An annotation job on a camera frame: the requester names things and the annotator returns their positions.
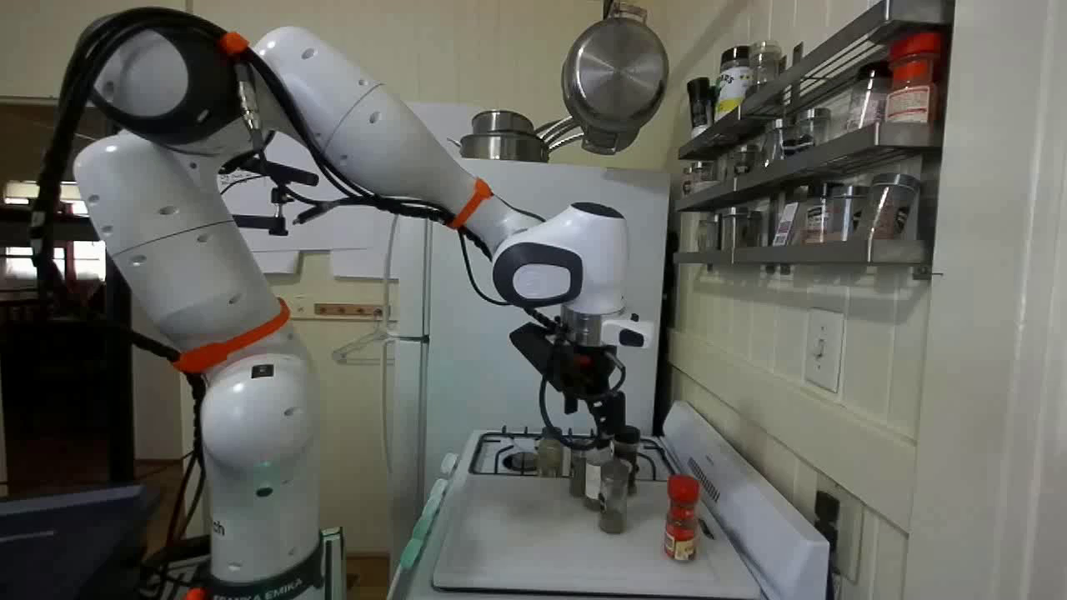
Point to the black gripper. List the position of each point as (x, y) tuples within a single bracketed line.
[(594, 370)]

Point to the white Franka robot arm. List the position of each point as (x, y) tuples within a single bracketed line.
[(256, 446)]

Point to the robot base stand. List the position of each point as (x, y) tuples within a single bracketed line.
[(329, 568)]

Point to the black lid spice jar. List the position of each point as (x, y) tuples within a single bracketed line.
[(631, 452)]

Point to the red spice bottle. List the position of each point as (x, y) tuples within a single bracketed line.
[(681, 520)]

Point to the white gas stove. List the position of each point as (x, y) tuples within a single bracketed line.
[(767, 535)]

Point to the black lid dark bottle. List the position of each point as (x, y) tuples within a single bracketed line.
[(701, 103)]

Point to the white labelled black lid jar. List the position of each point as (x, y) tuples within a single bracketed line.
[(735, 83)]

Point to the red lid spice jar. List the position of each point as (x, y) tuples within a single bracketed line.
[(916, 79)]

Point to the white cap spice jar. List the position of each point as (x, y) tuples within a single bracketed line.
[(600, 477)]

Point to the small glass spice jar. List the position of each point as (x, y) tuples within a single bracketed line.
[(576, 470), (551, 453)]

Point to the white cutting board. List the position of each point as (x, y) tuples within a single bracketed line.
[(534, 543)]

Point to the white refrigerator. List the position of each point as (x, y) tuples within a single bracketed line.
[(478, 310)]

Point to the green white dish towel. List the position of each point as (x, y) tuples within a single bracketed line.
[(421, 520)]

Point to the steel pot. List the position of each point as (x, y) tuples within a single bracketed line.
[(503, 135)]

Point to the hanging steel pan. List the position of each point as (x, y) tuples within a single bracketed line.
[(616, 70)]

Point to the clear jar on rack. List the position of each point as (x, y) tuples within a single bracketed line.
[(767, 63)]

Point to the black vertical pole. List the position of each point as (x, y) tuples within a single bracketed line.
[(121, 377)]

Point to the dark blue laptop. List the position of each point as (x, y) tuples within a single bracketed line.
[(69, 538)]

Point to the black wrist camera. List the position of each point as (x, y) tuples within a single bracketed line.
[(542, 352)]

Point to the white wall light switch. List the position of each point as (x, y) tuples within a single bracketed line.
[(825, 352)]

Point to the black wall outlet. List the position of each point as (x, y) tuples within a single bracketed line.
[(827, 518)]

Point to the metal wall spice rack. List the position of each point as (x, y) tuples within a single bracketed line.
[(812, 162)]

